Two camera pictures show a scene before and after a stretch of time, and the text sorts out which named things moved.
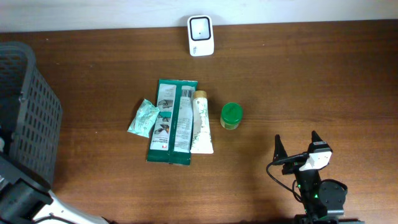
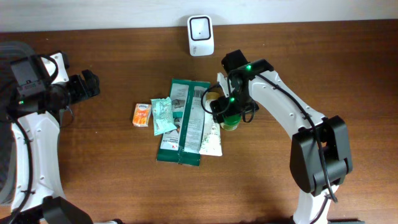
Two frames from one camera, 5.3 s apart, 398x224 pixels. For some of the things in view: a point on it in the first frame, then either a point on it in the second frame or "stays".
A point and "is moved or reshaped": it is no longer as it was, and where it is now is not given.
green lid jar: x=231 y=114 stays
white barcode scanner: x=200 y=35 stays
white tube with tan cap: x=201 y=141 → x=211 y=142
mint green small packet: x=142 y=124 → x=163 y=116
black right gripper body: x=291 y=167 → x=235 y=101
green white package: x=170 y=139 is moved or reshaped
